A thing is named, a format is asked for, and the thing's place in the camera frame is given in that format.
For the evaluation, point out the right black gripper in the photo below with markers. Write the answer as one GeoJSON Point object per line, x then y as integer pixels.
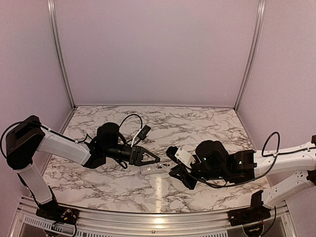
{"type": "Point", "coordinates": [178, 170]}

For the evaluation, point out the aluminium frame post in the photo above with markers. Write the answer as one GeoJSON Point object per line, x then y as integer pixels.
{"type": "Point", "coordinates": [252, 53]}
{"type": "Point", "coordinates": [59, 53]}

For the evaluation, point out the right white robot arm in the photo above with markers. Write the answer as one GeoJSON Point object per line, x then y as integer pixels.
{"type": "Point", "coordinates": [214, 166]}

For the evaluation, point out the left aluminium frame post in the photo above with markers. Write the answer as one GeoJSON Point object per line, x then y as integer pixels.
{"type": "Point", "coordinates": [59, 53]}

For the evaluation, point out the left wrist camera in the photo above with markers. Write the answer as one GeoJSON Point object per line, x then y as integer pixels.
{"type": "Point", "coordinates": [140, 135]}

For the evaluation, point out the right aluminium frame post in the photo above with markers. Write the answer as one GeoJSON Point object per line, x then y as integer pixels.
{"type": "Point", "coordinates": [252, 53]}

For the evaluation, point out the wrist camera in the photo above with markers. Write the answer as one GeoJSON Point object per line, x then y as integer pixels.
{"type": "Point", "coordinates": [140, 135]}
{"type": "Point", "coordinates": [178, 154]}

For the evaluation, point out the front aluminium rail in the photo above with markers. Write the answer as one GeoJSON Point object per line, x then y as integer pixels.
{"type": "Point", "coordinates": [101, 223]}

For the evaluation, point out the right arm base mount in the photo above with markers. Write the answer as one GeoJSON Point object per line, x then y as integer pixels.
{"type": "Point", "coordinates": [255, 212]}

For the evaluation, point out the white remote control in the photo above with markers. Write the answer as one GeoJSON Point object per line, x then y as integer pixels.
{"type": "Point", "coordinates": [150, 169]}

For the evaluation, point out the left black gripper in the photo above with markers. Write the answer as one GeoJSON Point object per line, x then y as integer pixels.
{"type": "Point", "coordinates": [138, 161]}

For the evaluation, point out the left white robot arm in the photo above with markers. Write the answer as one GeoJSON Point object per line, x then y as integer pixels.
{"type": "Point", "coordinates": [24, 138]}

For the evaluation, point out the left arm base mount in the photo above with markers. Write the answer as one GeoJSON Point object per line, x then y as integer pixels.
{"type": "Point", "coordinates": [59, 214]}

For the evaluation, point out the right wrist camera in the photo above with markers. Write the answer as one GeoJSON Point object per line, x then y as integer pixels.
{"type": "Point", "coordinates": [178, 154]}

